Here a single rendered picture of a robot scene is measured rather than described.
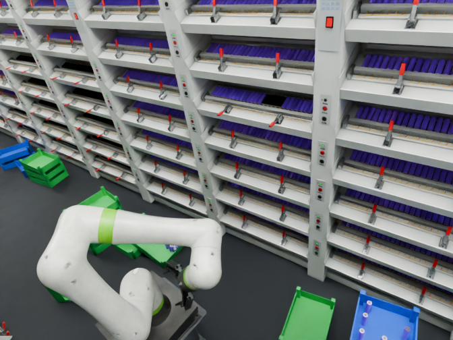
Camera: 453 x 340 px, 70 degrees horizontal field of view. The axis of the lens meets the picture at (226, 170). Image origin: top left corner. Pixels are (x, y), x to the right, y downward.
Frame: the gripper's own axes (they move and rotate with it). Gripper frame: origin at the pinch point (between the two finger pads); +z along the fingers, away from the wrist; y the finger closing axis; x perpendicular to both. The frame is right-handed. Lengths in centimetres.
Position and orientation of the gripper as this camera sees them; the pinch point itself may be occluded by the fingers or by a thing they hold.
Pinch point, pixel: (172, 287)
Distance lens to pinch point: 144.7
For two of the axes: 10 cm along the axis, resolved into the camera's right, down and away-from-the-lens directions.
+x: -7.9, 2.3, -5.7
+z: -4.4, 4.3, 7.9
